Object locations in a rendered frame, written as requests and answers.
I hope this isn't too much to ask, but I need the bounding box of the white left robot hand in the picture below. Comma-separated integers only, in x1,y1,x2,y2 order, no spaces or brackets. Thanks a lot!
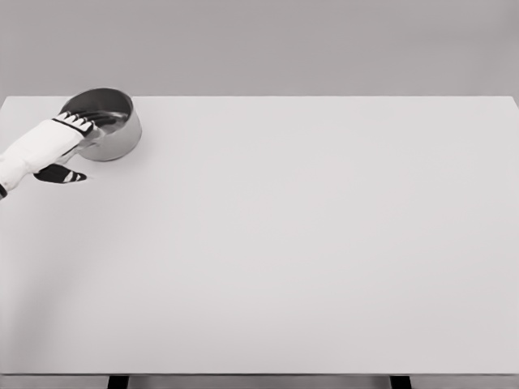
22,109,119,185

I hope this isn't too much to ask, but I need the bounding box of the silver metal pot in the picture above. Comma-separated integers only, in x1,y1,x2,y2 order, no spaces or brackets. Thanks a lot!
58,88,143,162

